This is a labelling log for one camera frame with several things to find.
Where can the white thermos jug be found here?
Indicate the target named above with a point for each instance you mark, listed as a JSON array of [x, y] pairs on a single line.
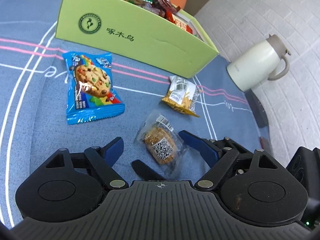
[[264, 60]]

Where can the light green cardboard box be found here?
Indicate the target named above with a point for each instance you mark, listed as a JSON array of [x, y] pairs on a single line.
[[128, 30]]

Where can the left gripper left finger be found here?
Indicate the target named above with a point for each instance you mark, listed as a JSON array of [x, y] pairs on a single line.
[[102, 159]]

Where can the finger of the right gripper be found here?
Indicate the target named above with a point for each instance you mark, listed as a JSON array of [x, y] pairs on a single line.
[[145, 172]]

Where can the clear oat cake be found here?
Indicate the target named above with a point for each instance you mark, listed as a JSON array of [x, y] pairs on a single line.
[[163, 143]]

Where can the blue cookie packet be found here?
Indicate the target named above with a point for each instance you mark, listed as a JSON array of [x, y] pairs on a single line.
[[91, 95]]

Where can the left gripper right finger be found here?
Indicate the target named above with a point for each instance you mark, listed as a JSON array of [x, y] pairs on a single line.
[[207, 154]]

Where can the red chips bag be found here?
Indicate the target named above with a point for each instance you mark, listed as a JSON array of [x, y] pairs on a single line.
[[179, 23]]

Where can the small yellow snack packet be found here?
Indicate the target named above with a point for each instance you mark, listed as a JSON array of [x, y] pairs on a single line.
[[182, 95]]

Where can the dark red chocolate packet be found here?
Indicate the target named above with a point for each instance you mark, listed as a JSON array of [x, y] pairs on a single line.
[[166, 5]]

